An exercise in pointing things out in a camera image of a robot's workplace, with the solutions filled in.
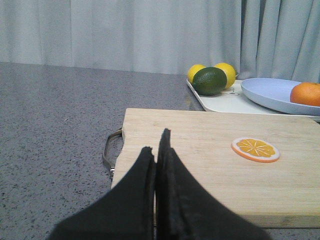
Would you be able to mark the yellow lemon left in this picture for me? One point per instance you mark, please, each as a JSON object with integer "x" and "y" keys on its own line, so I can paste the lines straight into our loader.
{"x": 193, "y": 70}

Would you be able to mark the white rectangular tray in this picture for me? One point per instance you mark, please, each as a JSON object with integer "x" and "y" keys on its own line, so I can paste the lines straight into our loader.
{"x": 233, "y": 100}

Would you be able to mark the yellow lemon right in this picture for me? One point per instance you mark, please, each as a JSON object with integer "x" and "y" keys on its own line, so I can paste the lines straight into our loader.
{"x": 229, "y": 71}

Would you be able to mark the grey curtain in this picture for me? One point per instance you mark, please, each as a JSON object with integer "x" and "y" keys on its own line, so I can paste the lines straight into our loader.
{"x": 259, "y": 38}

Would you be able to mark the orange tangerine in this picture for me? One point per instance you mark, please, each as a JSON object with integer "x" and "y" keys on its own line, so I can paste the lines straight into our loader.
{"x": 306, "y": 93}

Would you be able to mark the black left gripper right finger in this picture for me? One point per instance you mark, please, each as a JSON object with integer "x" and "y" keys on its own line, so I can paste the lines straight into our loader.
{"x": 186, "y": 211}

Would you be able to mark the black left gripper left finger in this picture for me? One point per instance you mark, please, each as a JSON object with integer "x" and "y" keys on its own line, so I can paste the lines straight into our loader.
{"x": 126, "y": 212}

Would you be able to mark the green lime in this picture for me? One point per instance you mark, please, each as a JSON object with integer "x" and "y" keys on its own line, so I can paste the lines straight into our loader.
{"x": 209, "y": 81}

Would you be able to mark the yellow lemon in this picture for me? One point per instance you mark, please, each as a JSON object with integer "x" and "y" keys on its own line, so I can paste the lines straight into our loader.
{"x": 193, "y": 70}
{"x": 229, "y": 71}

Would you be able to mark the orange slice toy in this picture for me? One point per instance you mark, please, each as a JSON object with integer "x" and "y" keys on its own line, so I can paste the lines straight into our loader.
{"x": 256, "y": 150}

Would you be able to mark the metal cutting board handle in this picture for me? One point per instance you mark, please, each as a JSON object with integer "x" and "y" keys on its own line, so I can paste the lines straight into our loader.
{"x": 113, "y": 146}

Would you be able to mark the wooden cutting board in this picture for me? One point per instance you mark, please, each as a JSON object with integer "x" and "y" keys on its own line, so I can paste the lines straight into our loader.
{"x": 281, "y": 194}

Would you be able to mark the light blue plate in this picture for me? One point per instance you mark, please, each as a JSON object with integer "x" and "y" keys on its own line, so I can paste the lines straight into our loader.
{"x": 275, "y": 94}

